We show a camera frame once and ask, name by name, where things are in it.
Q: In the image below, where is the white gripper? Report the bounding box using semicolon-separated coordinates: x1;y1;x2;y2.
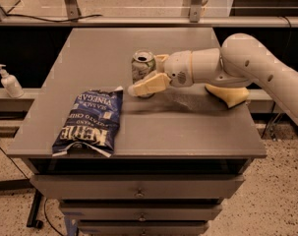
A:
128;51;193;96

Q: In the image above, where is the green 7up soda can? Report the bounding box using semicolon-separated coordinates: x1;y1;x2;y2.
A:
132;49;155;85

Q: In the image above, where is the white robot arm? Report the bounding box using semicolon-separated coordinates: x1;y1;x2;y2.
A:
128;33;298;126

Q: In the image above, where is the blue Kettle chip bag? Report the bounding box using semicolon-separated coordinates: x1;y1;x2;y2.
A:
52;87;123;157

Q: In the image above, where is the yellow sponge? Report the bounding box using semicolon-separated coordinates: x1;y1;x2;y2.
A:
205;84;250;108

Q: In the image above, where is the grey drawer cabinet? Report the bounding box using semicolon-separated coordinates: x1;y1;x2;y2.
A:
6;27;268;236

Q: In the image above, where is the white pump dispenser bottle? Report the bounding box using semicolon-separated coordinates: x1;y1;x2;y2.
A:
0;64;24;98

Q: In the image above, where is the top grey drawer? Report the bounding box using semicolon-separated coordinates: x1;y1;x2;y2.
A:
30;175;244;200

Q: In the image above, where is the grey drawer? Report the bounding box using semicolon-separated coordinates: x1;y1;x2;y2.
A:
30;175;244;200
60;203;222;221
78;221;209;236

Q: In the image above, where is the middle grey drawer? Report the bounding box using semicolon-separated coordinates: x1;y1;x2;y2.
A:
60;203;222;221

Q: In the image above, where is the bottom grey drawer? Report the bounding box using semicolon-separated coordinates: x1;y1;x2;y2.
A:
78;221;209;236

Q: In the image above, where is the black floor stand foot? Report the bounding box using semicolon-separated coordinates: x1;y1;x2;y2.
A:
27;191;43;229

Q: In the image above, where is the right metal frame post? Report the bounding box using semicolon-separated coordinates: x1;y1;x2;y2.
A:
189;0;203;23

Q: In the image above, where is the metal frame post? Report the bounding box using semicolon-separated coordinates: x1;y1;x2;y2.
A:
64;0;82;21
189;0;203;23

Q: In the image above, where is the left metal frame post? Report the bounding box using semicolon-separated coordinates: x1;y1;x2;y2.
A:
64;0;82;21

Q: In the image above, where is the black cable on ledge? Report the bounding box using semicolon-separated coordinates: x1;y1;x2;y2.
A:
5;13;104;24

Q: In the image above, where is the black floor cable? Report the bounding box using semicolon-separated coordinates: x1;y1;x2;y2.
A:
0;116;31;182

